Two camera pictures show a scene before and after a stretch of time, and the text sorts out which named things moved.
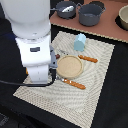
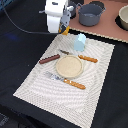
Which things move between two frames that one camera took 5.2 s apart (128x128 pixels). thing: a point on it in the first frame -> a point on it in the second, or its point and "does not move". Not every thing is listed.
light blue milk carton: [79, 42] does not move
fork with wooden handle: [70, 82] does not move
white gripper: [38, 56] -> [58, 13]
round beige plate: [69, 66] does not move
